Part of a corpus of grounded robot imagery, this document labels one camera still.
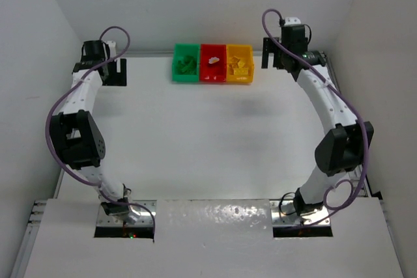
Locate yellow lego bricks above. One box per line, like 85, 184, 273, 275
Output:
228, 56, 250, 76

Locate green lego brick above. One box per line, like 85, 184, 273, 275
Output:
175, 55, 197, 75

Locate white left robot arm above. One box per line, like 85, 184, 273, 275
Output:
48, 40, 130, 217

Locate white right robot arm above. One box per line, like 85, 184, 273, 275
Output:
262, 19, 374, 215

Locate yellow plastic bin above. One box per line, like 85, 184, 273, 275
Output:
226, 44, 255, 84

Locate red plastic bin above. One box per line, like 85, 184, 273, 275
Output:
199, 44, 227, 83

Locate green plastic bin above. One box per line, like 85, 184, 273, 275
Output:
171, 44, 200, 83

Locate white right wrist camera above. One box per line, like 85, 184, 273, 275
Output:
284, 17, 302, 26

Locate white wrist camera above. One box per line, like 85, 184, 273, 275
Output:
284, 17, 302, 26
104, 40, 117, 59

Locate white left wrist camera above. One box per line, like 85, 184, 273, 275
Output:
104, 40, 117, 59

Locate aluminium frame rail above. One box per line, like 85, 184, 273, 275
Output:
321, 51, 372, 197

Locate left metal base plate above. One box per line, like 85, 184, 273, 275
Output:
96, 201, 156, 227

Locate metal base plate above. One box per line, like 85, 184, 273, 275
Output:
96, 201, 156, 227
270, 199, 332, 227

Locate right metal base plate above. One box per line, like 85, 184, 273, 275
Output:
270, 199, 332, 227

